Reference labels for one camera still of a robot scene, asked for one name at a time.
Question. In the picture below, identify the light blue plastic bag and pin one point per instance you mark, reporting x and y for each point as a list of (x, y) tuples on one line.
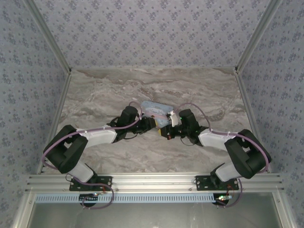
[(154, 110)]

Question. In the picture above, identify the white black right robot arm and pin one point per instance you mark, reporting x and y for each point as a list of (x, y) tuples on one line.
[(244, 152)]

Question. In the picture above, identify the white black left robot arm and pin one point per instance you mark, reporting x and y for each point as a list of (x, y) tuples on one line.
[(69, 147)]

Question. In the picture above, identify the black right controller board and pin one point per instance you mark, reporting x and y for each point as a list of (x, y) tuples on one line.
[(221, 199)]

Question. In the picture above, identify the black controller board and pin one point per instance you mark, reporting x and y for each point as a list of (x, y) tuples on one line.
[(221, 199), (89, 198)]

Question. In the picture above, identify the black left controller board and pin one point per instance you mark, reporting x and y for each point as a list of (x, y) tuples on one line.
[(89, 198)]

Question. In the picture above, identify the aluminium mounting rail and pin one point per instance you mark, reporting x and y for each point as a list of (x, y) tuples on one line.
[(152, 181)]

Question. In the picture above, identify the aluminium table edge rail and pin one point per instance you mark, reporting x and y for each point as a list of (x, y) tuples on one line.
[(249, 109), (58, 111)]

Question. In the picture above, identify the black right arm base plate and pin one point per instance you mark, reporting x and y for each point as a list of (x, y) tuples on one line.
[(203, 183)]

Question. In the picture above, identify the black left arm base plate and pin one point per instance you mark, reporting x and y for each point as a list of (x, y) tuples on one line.
[(99, 184)]

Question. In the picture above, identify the aluminium frame post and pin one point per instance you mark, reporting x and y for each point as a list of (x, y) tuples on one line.
[(50, 38), (259, 35)]

